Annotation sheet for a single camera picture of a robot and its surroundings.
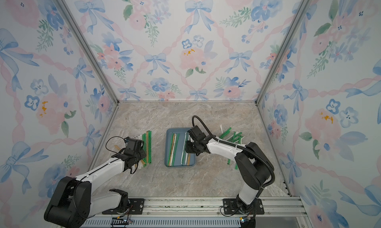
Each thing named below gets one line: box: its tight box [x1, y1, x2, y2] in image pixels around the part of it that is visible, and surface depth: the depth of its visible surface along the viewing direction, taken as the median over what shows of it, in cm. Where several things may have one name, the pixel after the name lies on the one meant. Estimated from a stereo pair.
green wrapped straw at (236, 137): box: [229, 131, 244, 145], surface depth 102 cm
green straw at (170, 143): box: [167, 133, 174, 167], surface depth 96 cm
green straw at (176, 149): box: [172, 133, 181, 167], surface depth 96 cm
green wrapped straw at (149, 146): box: [146, 130, 153, 165], surface depth 95 cm
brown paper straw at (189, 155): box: [187, 153, 191, 167], surface depth 91 cm
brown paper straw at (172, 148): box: [168, 133, 176, 167], surface depth 94 cm
